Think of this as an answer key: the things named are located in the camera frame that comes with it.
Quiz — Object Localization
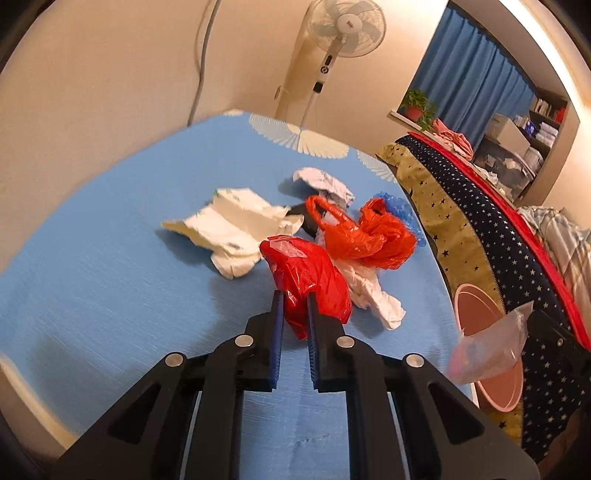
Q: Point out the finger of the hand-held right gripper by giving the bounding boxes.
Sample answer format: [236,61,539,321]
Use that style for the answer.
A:
[526,308,591,366]

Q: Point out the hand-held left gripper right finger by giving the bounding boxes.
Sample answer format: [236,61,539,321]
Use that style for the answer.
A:
[307,292,541,480]

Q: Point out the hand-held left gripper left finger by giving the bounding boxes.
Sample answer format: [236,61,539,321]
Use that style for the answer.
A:
[52,290,284,480]

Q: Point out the clear plastic bag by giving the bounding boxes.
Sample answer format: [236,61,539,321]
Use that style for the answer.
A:
[447,302,534,385]

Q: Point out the red plastic bag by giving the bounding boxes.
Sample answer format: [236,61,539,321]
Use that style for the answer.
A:
[259,235,354,341]

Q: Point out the pink plastic basin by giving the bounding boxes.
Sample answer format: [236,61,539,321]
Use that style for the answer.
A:
[453,283,525,413]

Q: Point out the orange plastic bag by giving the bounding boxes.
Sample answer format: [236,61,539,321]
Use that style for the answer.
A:
[305,196,417,270]

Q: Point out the black plastic packet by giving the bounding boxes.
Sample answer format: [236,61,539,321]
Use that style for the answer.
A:
[284,203,324,238]

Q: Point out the blue bubble plastic bag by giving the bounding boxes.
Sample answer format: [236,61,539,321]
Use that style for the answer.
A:
[372,191,428,248]

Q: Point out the white plastic bag, lower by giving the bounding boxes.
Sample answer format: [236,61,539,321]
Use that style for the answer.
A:
[316,231,407,330]

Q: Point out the pale striped cloth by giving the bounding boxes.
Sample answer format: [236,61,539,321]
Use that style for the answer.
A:
[517,205,591,324]

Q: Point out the navy star-print blanket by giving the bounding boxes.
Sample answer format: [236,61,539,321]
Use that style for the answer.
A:
[376,134,591,464]

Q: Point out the white plastic bag, large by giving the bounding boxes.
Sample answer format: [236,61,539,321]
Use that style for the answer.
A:
[161,187,305,280]

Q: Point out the white plastic bag, far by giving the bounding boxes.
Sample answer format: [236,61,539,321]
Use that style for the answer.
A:
[292,167,356,206]

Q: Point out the blue printed table cover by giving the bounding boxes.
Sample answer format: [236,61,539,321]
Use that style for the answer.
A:
[0,110,481,480]

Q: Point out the clear storage box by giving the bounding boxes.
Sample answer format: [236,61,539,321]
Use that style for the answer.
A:
[471,113,546,200]

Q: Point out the storage shelf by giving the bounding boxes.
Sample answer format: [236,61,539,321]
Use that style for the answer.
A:
[512,88,570,158]

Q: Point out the pink clothes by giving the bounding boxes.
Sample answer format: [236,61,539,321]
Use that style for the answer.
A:
[431,119,475,160]

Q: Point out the potted green plant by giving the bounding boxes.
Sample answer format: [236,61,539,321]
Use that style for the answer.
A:
[399,89,437,133]

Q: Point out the blue curtain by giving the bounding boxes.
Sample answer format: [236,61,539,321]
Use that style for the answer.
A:
[409,7,536,136]

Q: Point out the white standing fan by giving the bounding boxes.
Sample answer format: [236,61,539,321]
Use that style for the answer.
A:
[276,0,387,131]

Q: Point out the grey wall cable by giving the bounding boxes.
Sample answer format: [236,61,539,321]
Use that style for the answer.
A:
[187,0,223,127]

